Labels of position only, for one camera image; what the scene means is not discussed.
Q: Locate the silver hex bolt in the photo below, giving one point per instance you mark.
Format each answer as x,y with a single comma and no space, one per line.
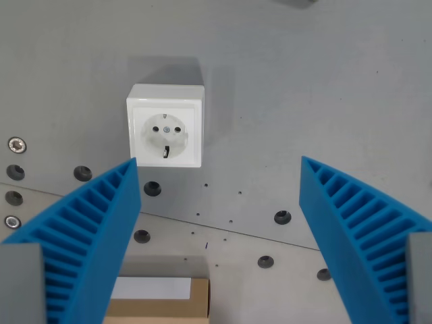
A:
17,146
13,221

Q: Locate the white wall socket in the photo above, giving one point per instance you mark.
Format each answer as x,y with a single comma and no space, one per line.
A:
166,126

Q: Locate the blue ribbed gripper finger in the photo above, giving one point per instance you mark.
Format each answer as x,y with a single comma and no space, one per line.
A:
357,229
87,236

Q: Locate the brown cardboard box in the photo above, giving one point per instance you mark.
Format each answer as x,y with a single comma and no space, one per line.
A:
162,308

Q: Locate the white paper label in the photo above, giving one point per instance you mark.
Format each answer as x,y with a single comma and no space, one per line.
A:
152,288

